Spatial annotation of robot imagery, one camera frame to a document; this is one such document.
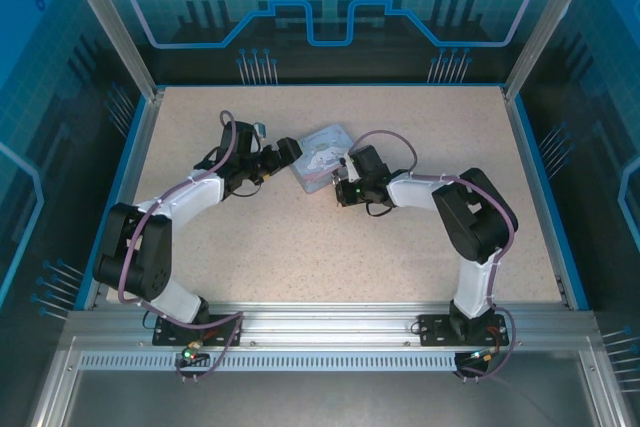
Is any light blue cartoon tin box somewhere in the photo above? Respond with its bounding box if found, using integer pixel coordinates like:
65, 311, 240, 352
288, 121, 359, 196

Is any left yellow power connector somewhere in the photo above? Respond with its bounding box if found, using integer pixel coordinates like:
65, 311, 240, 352
180, 341, 207, 364

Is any yellow power connector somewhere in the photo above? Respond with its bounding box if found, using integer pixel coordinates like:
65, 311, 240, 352
467, 346, 502, 364
180, 341, 207, 364

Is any metal tray panel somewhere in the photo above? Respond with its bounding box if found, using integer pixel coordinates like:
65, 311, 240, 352
29, 336, 640, 427

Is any right yellow power connector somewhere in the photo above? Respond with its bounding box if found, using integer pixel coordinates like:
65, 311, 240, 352
467, 346, 502, 364

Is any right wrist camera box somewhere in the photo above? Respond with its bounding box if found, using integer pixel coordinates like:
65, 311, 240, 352
333, 154, 362, 186

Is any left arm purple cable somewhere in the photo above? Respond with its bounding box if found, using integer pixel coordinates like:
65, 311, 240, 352
119, 109, 239, 306

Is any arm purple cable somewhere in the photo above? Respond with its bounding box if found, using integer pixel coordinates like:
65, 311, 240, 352
119, 109, 239, 306
347, 129, 520, 309

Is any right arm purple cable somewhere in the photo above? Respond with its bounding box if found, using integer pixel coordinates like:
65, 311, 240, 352
347, 129, 520, 309

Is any aluminium front rail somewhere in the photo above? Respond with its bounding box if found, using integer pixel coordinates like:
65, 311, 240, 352
64, 302, 599, 348

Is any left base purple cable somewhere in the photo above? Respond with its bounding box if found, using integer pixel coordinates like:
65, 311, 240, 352
174, 309, 245, 383

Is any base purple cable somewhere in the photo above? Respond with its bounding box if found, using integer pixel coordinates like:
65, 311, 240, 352
174, 309, 245, 383
452, 306, 521, 383

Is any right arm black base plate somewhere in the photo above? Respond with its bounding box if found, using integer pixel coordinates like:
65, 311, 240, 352
417, 314, 511, 347

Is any slotted grey cable duct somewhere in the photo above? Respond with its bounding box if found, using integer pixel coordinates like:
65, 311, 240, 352
78, 352, 464, 373

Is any right aluminium side rail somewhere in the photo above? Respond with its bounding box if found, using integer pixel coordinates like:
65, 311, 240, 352
501, 89, 590, 311

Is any left aluminium corner post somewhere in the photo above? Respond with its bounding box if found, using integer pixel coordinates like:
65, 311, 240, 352
53, 0, 167, 102

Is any aluminium corner post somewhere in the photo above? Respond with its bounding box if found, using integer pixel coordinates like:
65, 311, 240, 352
53, 0, 167, 102
501, 0, 610, 102

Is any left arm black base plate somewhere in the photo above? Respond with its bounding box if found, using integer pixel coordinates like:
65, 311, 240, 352
152, 314, 245, 347

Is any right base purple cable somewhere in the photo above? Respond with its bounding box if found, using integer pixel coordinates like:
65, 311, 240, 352
452, 306, 521, 383

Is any right aluminium corner post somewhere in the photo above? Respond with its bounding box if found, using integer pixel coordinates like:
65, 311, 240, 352
501, 0, 610, 102

